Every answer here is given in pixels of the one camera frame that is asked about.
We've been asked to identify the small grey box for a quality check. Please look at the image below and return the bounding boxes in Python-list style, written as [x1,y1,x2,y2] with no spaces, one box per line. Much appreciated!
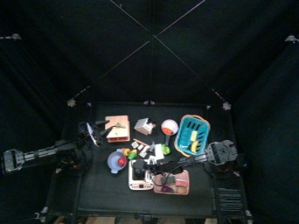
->
[134,117,158,137]

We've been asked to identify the grey green toy food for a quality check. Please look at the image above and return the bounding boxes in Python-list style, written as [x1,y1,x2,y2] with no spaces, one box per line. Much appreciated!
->
[164,173,178,184]

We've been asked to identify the black toy pot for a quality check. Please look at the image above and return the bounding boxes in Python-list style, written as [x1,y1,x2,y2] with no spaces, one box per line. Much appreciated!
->
[131,158,147,181]

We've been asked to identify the teal basket with orange rim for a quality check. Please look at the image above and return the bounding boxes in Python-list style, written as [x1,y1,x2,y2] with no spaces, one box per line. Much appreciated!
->
[172,114,211,158]

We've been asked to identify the white box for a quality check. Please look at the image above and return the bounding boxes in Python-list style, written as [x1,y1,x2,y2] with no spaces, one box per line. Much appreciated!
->
[154,143,166,161]

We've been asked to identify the wooden stick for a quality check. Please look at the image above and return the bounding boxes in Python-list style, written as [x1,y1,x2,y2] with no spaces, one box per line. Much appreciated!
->
[132,137,150,147]

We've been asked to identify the yellow toy banana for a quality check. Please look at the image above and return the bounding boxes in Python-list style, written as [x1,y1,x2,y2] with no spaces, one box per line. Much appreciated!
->
[190,141,202,154]

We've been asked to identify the blue-grey bowl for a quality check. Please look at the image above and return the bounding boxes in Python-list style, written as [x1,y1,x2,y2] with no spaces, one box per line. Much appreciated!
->
[107,148,130,175]

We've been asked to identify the white text label sticker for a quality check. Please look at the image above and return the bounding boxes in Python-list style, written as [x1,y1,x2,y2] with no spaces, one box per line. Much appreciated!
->
[216,186,243,213]

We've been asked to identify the white toy stove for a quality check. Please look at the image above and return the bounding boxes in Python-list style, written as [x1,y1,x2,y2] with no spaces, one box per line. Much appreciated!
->
[127,158,155,192]

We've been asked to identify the pink tray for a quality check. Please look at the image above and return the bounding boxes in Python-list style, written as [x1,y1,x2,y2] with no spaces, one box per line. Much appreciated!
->
[152,169,192,196]

